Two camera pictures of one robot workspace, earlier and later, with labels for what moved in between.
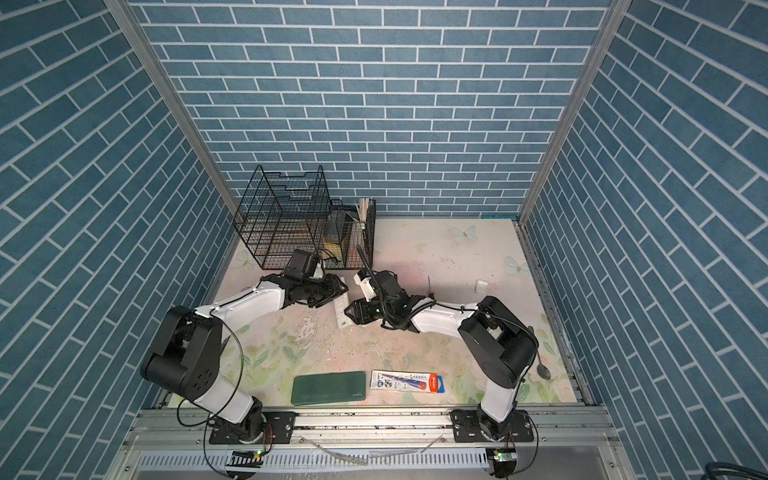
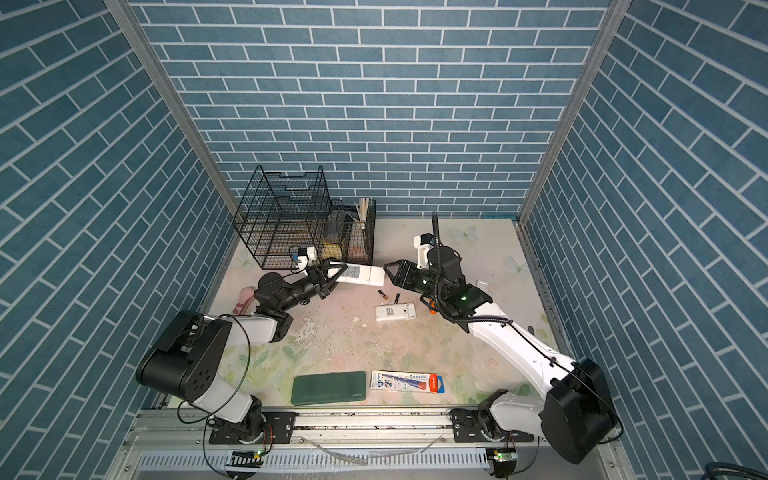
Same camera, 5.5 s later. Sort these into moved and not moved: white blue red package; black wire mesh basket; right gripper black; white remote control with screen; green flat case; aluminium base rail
Moved: white remote control with screen; right gripper black
Not moved: white blue red package; black wire mesh basket; aluminium base rail; green flat case
